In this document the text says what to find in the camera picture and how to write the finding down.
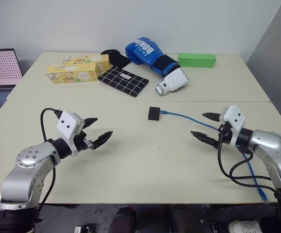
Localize yellow printed carton box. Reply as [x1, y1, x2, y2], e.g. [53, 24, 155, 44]
[46, 62, 102, 85]
[62, 54, 111, 71]

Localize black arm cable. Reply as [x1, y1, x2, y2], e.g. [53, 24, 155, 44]
[35, 108, 63, 224]
[216, 122, 281, 193]

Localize small black adapter box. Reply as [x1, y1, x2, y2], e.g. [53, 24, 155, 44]
[147, 106, 161, 121]

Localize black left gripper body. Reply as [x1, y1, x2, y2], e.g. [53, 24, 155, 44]
[73, 118, 94, 152]

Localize blue boxing glove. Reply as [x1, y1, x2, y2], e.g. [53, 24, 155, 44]
[124, 36, 181, 76]

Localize green rectangular block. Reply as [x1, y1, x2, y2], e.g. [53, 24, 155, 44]
[177, 53, 217, 68]

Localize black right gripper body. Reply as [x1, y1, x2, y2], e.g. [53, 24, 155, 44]
[214, 115, 233, 147]

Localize black padded wrist wrap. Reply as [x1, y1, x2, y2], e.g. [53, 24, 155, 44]
[100, 49, 131, 68]

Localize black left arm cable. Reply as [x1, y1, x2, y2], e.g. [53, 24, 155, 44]
[35, 108, 63, 224]

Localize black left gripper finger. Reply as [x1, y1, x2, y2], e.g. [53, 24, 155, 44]
[91, 131, 114, 150]
[83, 117, 99, 129]

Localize dark rounded shape under table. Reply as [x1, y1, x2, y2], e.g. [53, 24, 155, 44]
[110, 206, 137, 233]

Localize black white-grid fabric pouch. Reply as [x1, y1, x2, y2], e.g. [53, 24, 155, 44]
[97, 66, 150, 98]

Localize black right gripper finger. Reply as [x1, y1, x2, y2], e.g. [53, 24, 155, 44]
[201, 112, 222, 122]
[190, 131, 217, 148]

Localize small black labelled box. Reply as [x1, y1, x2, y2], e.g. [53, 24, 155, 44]
[73, 225, 90, 233]

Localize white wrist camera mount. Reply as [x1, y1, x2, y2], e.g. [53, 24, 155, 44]
[56, 110, 85, 157]
[222, 105, 246, 147]

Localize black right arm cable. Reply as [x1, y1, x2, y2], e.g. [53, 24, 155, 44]
[216, 122, 281, 193]

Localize white sneaker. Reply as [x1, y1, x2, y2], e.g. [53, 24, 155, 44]
[228, 219, 261, 233]

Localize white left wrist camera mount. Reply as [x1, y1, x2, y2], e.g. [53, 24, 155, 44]
[56, 110, 85, 157]

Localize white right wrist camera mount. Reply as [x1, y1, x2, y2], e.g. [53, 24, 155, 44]
[222, 105, 246, 147]

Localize blue Ethernet cable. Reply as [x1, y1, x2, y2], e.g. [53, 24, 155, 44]
[160, 109, 270, 203]

